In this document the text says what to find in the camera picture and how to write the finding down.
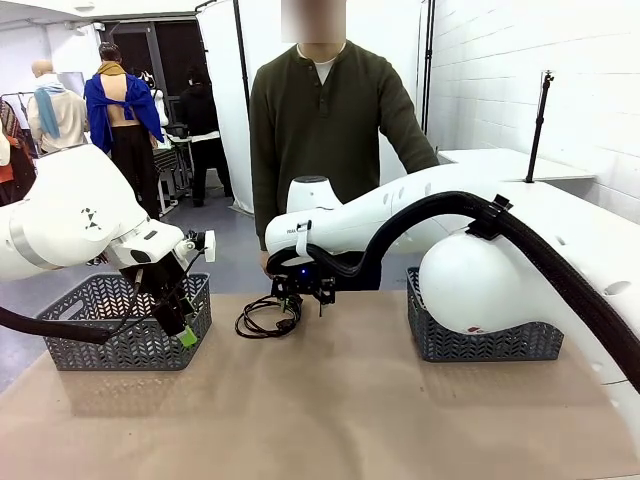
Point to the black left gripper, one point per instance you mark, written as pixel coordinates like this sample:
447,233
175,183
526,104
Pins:
160,275

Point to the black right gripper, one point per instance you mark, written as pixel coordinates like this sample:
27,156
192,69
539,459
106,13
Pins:
305,280

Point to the person's right forearm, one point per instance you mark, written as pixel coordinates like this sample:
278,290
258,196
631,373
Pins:
260,225

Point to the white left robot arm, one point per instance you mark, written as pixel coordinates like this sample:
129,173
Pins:
60,220

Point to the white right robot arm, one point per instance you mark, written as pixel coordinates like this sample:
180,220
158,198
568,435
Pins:
475,280

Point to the person's right hand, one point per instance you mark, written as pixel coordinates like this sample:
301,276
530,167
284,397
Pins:
265,260

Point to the grey plastic lattice basket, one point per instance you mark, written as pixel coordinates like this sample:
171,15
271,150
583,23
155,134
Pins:
490,345
125,350

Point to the person in dark green henley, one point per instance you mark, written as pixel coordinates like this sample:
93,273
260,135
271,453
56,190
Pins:
310,150

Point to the small white background desk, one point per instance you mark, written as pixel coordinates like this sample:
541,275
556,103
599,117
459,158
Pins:
175,141

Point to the white humanoid figure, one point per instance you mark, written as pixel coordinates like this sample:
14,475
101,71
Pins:
159,105

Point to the mannequin with blue shirt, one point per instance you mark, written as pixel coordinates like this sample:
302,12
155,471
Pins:
100,110

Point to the mannequin with cream sweater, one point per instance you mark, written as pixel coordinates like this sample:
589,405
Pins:
65,120

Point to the white table with tripod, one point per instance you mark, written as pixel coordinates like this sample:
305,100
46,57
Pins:
500,162

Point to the black backdrop stand pole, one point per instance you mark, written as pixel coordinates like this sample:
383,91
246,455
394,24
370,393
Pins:
241,50

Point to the white backdrop screen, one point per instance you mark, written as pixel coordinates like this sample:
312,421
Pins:
220,40

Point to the dark glass doorway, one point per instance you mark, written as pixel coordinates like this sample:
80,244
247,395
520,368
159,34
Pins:
175,45

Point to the black tripod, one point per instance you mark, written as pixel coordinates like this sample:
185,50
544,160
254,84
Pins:
539,125

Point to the black light stand pole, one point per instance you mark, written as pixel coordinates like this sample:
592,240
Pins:
430,30

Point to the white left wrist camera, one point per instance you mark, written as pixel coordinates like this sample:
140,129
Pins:
210,245

